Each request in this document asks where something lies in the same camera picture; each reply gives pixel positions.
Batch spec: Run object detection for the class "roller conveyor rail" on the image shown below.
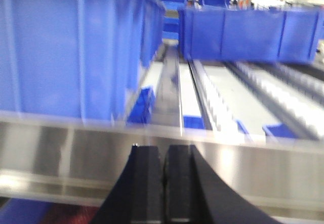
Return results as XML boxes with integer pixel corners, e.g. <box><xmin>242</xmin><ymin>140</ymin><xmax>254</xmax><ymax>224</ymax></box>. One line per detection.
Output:
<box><xmin>228</xmin><ymin>63</ymin><xmax>323</xmax><ymax>140</ymax></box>
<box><xmin>188</xmin><ymin>60</ymin><xmax>252</xmax><ymax>141</ymax></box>

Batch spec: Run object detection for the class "blue bin on right rollers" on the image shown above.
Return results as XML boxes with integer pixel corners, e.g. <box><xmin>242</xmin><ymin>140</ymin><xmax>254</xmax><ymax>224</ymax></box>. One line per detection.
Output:
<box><xmin>179</xmin><ymin>7</ymin><xmax>323</xmax><ymax>64</ymax></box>

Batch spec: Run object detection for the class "blue bin on near shelf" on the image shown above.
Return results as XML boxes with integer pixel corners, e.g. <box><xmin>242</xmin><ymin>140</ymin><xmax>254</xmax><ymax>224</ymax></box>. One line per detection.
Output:
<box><xmin>1</xmin><ymin>0</ymin><xmax>165</xmax><ymax>121</ymax></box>

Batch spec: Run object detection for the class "blue bin below rollers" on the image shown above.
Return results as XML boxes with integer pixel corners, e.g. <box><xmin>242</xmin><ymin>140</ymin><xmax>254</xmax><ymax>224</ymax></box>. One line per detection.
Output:
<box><xmin>183</xmin><ymin>116</ymin><xmax>298</xmax><ymax>139</ymax></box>

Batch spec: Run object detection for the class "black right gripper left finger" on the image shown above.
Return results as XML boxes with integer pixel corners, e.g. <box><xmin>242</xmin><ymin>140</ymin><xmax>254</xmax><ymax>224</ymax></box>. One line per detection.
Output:
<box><xmin>91</xmin><ymin>146</ymin><xmax>164</xmax><ymax>223</ymax></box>

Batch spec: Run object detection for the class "steel shelf front rail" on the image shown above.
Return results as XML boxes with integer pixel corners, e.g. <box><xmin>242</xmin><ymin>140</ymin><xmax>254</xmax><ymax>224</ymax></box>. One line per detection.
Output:
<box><xmin>1</xmin><ymin>115</ymin><xmax>323</xmax><ymax>223</ymax></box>

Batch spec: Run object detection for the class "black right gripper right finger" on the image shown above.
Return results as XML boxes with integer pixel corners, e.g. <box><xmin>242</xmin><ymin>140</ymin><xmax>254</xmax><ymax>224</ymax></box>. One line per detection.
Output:
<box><xmin>164</xmin><ymin>145</ymin><xmax>278</xmax><ymax>223</ymax></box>

